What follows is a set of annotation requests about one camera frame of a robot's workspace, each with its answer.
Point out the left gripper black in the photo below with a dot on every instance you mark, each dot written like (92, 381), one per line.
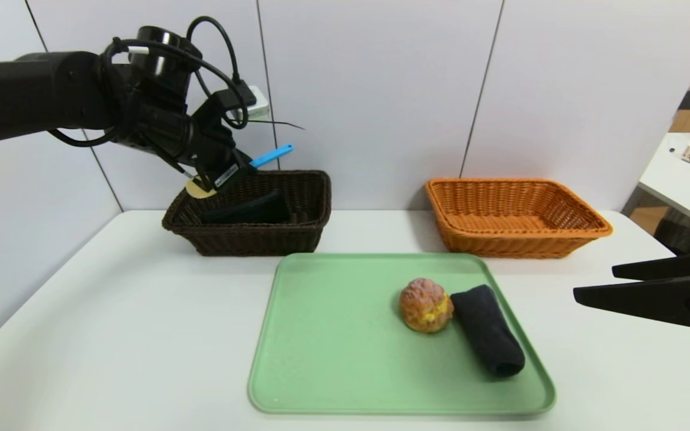
(227, 175)

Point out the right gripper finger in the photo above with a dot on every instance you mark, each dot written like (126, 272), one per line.
(656, 299)
(674, 266)

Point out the black fabric pouch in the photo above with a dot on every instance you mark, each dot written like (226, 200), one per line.
(249, 211)

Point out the dark grey towel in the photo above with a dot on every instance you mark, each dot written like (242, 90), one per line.
(489, 335)

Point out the cream puff bread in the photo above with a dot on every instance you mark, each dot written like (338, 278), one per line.
(424, 305)

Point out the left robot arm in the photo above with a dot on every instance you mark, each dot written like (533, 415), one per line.
(21, 96)

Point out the dark brown wicker basket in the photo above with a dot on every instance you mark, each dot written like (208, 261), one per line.
(249, 239)

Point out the orange wicker basket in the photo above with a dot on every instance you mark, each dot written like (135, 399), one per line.
(501, 239)

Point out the thin black zip tie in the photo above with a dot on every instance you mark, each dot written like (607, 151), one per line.
(276, 124)

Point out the white side table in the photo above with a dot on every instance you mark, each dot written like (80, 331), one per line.
(680, 191)

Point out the light green plastic tray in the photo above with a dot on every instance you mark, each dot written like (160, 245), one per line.
(333, 359)

